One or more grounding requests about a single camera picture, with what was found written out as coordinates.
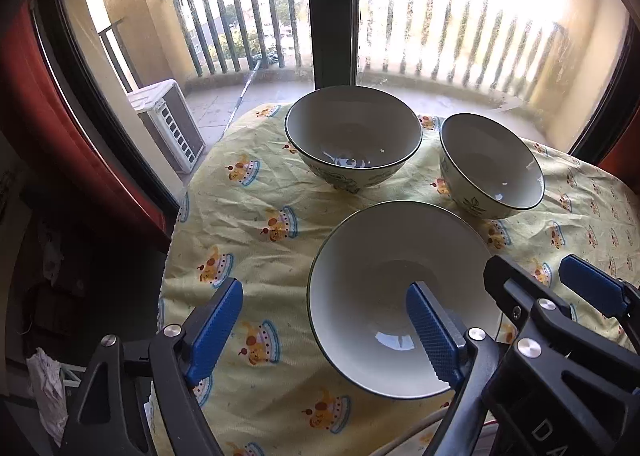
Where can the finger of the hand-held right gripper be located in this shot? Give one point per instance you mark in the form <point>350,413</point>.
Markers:
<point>510,281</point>
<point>590,281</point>

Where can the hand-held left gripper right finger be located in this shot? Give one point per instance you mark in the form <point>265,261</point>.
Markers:
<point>432,331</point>

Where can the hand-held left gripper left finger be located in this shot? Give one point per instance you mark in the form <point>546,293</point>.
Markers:
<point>215,331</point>

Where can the cream floral ceramic bowl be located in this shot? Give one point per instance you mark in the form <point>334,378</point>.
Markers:
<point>491,165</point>
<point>370,296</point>
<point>353,140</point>

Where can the red curtain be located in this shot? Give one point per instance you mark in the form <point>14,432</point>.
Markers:
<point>620,170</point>
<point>60,135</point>

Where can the yellow printed tablecloth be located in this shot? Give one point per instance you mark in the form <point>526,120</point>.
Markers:
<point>250,216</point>

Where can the crumpled white plastic bag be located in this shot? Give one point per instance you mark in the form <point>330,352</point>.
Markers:
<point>47,391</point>

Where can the white air conditioner unit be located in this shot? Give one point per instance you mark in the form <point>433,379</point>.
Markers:
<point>167,120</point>

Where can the white pole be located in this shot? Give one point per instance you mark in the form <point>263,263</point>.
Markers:
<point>244,91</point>

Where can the balcony railing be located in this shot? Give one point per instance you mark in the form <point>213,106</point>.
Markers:
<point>237,20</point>

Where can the black window frame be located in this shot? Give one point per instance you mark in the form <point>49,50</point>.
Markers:
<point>330,10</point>

